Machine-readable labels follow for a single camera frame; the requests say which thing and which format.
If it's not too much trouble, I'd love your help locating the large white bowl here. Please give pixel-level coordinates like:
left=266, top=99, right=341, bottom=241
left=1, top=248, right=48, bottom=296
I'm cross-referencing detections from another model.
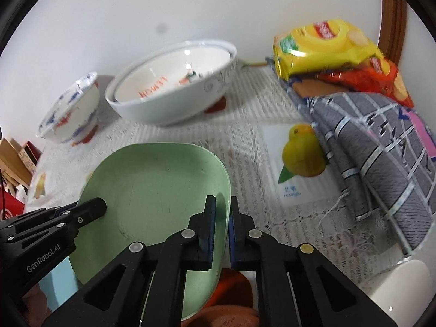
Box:
left=104, top=39, right=238, bottom=126

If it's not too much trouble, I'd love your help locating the mango print tablecloth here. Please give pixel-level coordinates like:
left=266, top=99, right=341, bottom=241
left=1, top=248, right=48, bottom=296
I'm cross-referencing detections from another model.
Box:
left=24, top=59, right=436, bottom=327

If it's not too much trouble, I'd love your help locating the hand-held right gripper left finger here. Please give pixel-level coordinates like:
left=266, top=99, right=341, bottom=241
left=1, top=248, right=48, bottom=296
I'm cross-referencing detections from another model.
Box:
left=43, top=195, right=219, bottom=327

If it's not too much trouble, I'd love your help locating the blue patterned white bowl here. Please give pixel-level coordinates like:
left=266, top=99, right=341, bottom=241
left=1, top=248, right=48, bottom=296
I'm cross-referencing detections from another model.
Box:
left=36, top=72, right=100, bottom=144

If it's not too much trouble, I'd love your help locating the grey plaid cloth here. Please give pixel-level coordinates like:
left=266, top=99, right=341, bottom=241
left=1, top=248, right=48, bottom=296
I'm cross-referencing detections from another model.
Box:
left=266, top=56, right=436, bottom=256

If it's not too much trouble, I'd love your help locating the plain white bowl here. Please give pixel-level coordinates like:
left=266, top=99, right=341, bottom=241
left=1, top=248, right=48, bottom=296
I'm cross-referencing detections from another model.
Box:
left=366, top=260, right=435, bottom=327

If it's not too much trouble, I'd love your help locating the brown snack packet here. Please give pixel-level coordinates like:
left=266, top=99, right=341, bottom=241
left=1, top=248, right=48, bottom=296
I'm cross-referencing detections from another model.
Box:
left=293, top=79, right=348, bottom=98

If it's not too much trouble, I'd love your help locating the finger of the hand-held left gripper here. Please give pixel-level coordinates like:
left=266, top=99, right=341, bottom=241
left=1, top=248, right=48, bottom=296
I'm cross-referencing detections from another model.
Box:
left=0, top=198, right=107, bottom=246

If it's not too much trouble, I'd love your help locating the green square plate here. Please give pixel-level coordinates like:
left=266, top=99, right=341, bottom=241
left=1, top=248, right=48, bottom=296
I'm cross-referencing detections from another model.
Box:
left=69, top=143, right=231, bottom=321

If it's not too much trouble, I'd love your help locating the yellow chip bag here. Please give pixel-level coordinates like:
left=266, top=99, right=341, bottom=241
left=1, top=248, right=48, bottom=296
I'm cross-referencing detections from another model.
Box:
left=273, top=19, right=385, bottom=80

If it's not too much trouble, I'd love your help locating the brown clay bowl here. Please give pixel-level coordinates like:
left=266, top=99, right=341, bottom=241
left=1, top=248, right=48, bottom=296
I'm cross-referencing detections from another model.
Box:
left=180, top=305, right=261, bottom=327

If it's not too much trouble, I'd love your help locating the tan cardboard box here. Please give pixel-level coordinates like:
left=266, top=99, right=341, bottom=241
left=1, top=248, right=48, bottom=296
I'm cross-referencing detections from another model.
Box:
left=0, top=138, right=35, bottom=189

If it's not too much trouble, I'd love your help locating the red chip bag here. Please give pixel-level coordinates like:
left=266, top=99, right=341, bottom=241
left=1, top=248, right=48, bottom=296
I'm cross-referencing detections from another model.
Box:
left=315, top=56, right=414, bottom=108

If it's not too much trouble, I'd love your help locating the red box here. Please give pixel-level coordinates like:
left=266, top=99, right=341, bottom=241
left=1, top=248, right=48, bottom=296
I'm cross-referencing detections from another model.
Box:
left=21, top=142, right=44, bottom=174

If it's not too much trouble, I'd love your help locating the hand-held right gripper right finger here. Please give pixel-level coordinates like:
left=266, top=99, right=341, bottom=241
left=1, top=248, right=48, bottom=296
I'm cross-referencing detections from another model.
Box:
left=229, top=196, right=397, bottom=327

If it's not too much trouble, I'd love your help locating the brown wooden door frame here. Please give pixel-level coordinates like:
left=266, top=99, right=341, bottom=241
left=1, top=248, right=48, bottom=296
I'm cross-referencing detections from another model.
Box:
left=376, top=0, right=407, bottom=63

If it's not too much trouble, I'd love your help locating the white bowl with orange print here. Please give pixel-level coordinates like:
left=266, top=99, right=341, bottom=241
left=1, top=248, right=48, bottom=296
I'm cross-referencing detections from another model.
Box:
left=113, top=46, right=232, bottom=103

